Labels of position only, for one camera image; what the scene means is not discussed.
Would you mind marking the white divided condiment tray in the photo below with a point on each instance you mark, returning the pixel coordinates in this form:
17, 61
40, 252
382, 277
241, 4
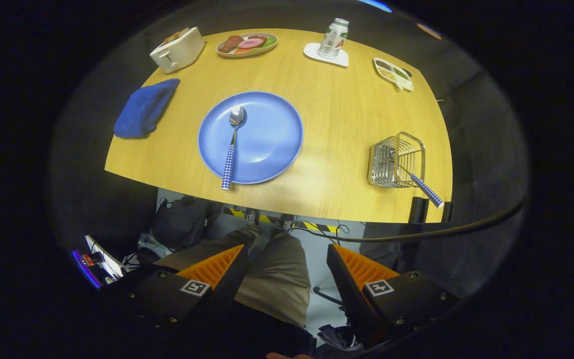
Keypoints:
391, 74

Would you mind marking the white square coaster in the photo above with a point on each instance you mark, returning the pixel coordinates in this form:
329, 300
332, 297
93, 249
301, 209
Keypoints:
312, 51

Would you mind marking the black bag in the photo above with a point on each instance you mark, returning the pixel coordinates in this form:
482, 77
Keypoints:
182, 224

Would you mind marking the green vegetable piece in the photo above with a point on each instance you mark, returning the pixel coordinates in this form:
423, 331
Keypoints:
269, 42

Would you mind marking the yellow black hazard tape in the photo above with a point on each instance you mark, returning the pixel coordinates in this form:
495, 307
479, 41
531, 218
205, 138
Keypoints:
317, 227

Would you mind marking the white toaster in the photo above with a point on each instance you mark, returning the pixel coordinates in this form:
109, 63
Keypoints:
182, 52

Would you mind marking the pink ham slice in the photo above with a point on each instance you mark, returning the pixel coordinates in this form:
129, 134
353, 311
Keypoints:
251, 43

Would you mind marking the white drink bottle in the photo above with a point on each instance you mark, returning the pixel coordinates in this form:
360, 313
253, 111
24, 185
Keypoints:
332, 40

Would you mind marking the white electronic device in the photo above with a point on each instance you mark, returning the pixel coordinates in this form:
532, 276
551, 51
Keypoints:
102, 259

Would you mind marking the person's right leg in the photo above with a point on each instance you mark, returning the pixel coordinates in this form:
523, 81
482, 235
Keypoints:
279, 279

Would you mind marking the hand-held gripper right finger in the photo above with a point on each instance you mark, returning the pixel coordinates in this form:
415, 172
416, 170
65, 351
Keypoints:
352, 294

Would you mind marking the toast slice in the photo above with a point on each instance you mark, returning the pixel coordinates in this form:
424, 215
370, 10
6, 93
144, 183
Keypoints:
181, 33
171, 38

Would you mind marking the brown meat piece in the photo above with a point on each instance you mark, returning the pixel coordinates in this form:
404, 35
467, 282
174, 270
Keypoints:
229, 44

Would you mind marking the person's black top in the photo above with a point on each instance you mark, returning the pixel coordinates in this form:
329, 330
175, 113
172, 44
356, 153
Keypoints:
247, 334

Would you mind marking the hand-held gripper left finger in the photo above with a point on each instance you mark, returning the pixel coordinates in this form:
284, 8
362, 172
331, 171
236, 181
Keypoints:
227, 289

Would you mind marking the black table clamp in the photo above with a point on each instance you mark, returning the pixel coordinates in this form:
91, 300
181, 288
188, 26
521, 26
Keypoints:
418, 210
447, 212

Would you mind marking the blue round plate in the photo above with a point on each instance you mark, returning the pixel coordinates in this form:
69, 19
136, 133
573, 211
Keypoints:
267, 139

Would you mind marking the blue folded cloth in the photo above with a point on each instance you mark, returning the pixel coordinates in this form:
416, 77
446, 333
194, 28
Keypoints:
142, 109

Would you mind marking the grey food plate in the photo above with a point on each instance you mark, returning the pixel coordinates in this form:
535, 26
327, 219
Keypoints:
244, 55

